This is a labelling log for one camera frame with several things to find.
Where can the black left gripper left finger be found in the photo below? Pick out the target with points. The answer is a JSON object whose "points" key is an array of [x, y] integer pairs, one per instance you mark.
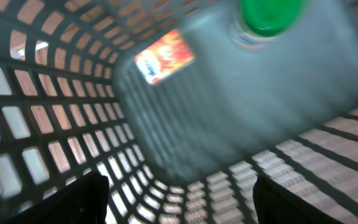
{"points": [[83, 201]]}

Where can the green cap white bottle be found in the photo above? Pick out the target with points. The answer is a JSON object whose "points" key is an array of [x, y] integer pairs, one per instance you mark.
{"points": [[256, 23]]}

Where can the orange red tissue pack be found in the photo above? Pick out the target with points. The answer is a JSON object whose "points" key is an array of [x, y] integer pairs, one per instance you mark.
{"points": [[164, 57]]}

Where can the grey plastic shopping basket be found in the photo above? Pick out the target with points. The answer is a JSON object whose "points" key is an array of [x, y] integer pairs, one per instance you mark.
{"points": [[190, 148]]}

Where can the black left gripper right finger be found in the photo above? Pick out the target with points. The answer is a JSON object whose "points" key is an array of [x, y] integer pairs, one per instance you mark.
{"points": [[274, 204]]}

